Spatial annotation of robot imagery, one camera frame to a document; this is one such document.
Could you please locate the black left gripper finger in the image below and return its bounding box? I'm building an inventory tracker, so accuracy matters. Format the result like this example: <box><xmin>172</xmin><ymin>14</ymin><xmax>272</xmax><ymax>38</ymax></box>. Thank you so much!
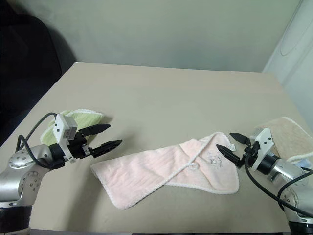
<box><xmin>90</xmin><ymin>139</ymin><xmax>123</xmax><ymax>158</ymax></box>
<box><xmin>80</xmin><ymin>123</ymin><xmax>112</xmax><ymax>138</ymax></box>

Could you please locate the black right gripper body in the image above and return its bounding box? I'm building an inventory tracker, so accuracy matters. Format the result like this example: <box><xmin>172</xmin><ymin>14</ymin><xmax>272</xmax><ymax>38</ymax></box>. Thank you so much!
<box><xmin>241</xmin><ymin>141</ymin><xmax>260</xmax><ymax>168</ymax></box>

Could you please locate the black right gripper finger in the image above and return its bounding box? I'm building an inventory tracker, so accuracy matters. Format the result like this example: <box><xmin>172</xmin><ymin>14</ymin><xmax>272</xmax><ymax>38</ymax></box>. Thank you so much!
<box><xmin>216</xmin><ymin>144</ymin><xmax>244</xmax><ymax>170</ymax></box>
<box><xmin>229</xmin><ymin>132</ymin><xmax>252</xmax><ymax>147</ymax></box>

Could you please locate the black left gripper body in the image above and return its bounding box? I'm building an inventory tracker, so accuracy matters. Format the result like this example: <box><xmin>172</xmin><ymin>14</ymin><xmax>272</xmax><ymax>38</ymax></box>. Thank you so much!
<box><xmin>69</xmin><ymin>132</ymin><xmax>94</xmax><ymax>160</ymax></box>

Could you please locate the pink towel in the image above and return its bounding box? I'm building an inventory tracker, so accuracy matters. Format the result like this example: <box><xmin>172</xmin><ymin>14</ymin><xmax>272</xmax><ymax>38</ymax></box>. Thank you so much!
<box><xmin>90</xmin><ymin>131</ymin><xmax>241</xmax><ymax>210</ymax></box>

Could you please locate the green folded towel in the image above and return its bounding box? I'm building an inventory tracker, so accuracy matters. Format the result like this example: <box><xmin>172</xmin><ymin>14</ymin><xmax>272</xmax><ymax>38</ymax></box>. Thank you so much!
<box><xmin>40</xmin><ymin>108</ymin><xmax>109</xmax><ymax>150</ymax></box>

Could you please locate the beige folded towel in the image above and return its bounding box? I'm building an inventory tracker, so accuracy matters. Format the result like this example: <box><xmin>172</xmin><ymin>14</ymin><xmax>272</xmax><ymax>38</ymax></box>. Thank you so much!
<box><xmin>254</xmin><ymin>116</ymin><xmax>313</xmax><ymax>163</ymax></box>

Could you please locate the blue folded towel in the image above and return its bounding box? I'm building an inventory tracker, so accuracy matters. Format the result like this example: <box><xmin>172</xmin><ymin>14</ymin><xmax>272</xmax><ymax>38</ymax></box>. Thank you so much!
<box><xmin>296</xmin><ymin>158</ymin><xmax>312</xmax><ymax>170</ymax></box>

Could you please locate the dark chair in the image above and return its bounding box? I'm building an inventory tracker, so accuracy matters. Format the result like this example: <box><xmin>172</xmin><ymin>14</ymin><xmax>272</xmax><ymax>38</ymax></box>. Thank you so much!
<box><xmin>0</xmin><ymin>0</ymin><xmax>77</xmax><ymax>148</ymax></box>

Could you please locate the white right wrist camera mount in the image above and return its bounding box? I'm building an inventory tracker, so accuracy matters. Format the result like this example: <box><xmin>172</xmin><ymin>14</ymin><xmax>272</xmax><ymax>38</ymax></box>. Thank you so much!
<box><xmin>251</xmin><ymin>128</ymin><xmax>275</xmax><ymax>171</ymax></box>

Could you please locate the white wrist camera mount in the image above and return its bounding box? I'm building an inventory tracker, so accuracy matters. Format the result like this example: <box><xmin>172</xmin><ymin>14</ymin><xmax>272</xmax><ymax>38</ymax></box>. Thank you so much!
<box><xmin>53</xmin><ymin>114</ymin><xmax>78</xmax><ymax>164</ymax></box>
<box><xmin>251</xmin><ymin>128</ymin><xmax>275</xmax><ymax>171</ymax></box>

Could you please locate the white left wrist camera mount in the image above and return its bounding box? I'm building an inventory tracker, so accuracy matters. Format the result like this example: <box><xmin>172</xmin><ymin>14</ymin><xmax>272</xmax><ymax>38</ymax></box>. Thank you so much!
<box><xmin>53</xmin><ymin>114</ymin><xmax>78</xmax><ymax>164</ymax></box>

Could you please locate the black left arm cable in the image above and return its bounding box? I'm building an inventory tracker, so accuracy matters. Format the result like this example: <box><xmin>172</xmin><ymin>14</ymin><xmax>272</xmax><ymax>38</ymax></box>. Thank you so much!
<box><xmin>16</xmin><ymin>112</ymin><xmax>67</xmax><ymax>170</ymax></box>

